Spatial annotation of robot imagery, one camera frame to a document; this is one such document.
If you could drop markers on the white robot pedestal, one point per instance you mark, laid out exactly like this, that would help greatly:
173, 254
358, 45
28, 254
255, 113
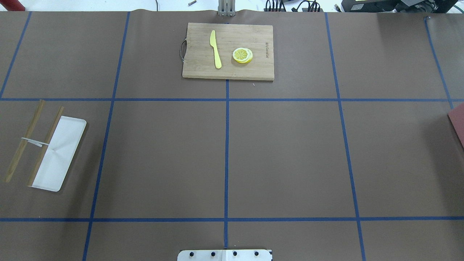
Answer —
226, 255

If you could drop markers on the bamboo cutting board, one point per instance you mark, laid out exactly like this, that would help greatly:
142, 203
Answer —
198, 60

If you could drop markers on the aluminium frame post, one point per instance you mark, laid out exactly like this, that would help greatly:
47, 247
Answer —
226, 8

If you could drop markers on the wooden chopstick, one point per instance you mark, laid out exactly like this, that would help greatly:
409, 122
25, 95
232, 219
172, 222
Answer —
47, 141
20, 149

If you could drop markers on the pink plastic tray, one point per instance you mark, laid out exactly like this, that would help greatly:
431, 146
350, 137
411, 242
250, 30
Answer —
456, 116

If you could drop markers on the white rectangular plate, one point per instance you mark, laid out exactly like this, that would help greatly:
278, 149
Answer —
59, 152

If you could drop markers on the yellow lemon slices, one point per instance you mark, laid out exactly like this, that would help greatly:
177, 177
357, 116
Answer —
242, 55

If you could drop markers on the wooden chopstick near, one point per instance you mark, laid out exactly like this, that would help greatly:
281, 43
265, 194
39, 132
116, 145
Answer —
47, 141

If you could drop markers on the wooden chopstick far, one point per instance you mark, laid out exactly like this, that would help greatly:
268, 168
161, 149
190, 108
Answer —
20, 149

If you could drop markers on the yellow plastic knife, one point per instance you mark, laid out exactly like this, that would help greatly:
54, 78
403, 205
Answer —
213, 44

